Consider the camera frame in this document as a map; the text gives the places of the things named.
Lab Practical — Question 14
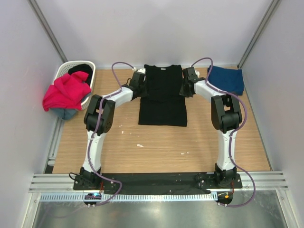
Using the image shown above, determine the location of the aluminium frame rail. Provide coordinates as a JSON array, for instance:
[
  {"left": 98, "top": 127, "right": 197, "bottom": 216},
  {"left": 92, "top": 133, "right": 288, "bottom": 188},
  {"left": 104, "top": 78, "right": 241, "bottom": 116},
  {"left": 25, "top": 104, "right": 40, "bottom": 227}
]
[{"left": 28, "top": 172, "right": 81, "bottom": 192}]

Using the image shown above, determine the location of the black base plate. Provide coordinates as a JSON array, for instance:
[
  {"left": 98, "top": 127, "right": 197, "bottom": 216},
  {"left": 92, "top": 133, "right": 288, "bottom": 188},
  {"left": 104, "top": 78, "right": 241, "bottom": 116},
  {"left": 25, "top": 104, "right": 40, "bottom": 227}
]
[{"left": 73, "top": 172, "right": 243, "bottom": 195}]

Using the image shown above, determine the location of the grey-blue garment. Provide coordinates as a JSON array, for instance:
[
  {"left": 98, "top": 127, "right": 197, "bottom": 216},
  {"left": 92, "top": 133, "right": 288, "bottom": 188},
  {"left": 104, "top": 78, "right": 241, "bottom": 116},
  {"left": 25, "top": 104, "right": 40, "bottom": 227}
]
[{"left": 51, "top": 108, "right": 78, "bottom": 120}]

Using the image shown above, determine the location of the right aluminium corner post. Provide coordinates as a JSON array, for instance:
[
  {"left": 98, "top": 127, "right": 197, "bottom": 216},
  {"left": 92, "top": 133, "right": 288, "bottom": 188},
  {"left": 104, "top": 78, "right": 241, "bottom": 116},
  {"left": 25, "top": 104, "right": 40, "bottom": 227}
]
[{"left": 237, "top": 0, "right": 282, "bottom": 69}]

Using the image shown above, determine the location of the black t-shirt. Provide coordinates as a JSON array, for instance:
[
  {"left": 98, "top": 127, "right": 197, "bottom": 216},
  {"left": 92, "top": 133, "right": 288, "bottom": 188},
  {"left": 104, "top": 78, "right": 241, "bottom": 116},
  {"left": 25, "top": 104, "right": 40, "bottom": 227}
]
[{"left": 138, "top": 64, "right": 188, "bottom": 127}]

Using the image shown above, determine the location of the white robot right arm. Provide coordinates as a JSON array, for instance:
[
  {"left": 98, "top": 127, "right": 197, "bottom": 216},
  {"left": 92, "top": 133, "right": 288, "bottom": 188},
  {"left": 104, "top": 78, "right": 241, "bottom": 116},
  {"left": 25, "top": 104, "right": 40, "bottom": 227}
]
[{"left": 180, "top": 67, "right": 242, "bottom": 188}]

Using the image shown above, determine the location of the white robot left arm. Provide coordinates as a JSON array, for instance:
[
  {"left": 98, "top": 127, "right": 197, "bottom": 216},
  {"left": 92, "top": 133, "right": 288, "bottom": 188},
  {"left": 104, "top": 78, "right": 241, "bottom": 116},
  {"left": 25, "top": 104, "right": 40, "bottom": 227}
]
[{"left": 73, "top": 68, "right": 147, "bottom": 190}]

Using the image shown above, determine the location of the left aluminium corner post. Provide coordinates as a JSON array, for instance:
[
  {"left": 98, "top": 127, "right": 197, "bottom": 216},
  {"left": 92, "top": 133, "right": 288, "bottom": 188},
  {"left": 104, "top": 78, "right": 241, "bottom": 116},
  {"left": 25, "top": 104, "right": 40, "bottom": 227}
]
[{"left": 27, "top": 0, "right": 68, "bottom": 63}]

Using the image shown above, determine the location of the white slotted cable duct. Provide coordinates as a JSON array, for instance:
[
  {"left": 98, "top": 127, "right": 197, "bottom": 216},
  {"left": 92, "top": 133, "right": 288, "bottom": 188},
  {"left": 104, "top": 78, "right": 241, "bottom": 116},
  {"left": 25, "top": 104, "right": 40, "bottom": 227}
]
[{"left": 40, "top": 192, "right": 218, "bottom": 203}]

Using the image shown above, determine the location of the white laundry basket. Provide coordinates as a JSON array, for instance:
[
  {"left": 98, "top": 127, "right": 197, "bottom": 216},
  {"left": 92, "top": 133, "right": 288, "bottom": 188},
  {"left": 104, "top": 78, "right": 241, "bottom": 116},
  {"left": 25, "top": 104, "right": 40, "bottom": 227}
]
[{"left": 42, "top": 60, "right": 95, "bottom": 111}]

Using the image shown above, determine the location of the aluminium corner post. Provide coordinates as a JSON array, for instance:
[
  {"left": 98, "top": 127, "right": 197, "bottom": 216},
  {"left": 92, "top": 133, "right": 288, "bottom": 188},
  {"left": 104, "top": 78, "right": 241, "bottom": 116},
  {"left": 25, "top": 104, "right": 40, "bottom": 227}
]
[
  {"left": 27, "top": 0, "right": 68, "bottom": 63},
  {"left": 237, "top": 0, "right": 282, "bottom": 69}
]

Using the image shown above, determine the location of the folded blue t-shirt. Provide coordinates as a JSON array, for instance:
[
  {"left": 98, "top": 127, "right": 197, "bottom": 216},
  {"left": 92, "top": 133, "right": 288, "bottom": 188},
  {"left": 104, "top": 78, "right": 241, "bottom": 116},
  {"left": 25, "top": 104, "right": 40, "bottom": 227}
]
[{"left": 208, "top": 66, "right": 245, "bottom": 95}]

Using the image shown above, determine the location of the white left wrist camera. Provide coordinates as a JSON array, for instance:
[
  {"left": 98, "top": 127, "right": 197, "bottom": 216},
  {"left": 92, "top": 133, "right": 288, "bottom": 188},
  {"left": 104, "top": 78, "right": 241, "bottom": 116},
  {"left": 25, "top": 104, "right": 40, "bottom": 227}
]
[{"left": 132, "top": 67, "right": 146, "bottom": 74}]

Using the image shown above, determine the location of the black garment in basket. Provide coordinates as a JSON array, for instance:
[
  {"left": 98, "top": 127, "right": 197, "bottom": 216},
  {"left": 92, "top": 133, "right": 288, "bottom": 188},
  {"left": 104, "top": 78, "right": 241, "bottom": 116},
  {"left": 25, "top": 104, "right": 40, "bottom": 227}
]
[{"left": 68, "top": 64, "right": 93, "bottom": 80}]

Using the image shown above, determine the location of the pink t-shirt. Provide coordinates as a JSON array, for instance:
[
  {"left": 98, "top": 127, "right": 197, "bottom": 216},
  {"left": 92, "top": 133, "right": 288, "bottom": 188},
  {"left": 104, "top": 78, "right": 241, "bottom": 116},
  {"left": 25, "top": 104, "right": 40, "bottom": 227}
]
[{"left": 42, "top": 71, "right": 91, "bottom": 112}]

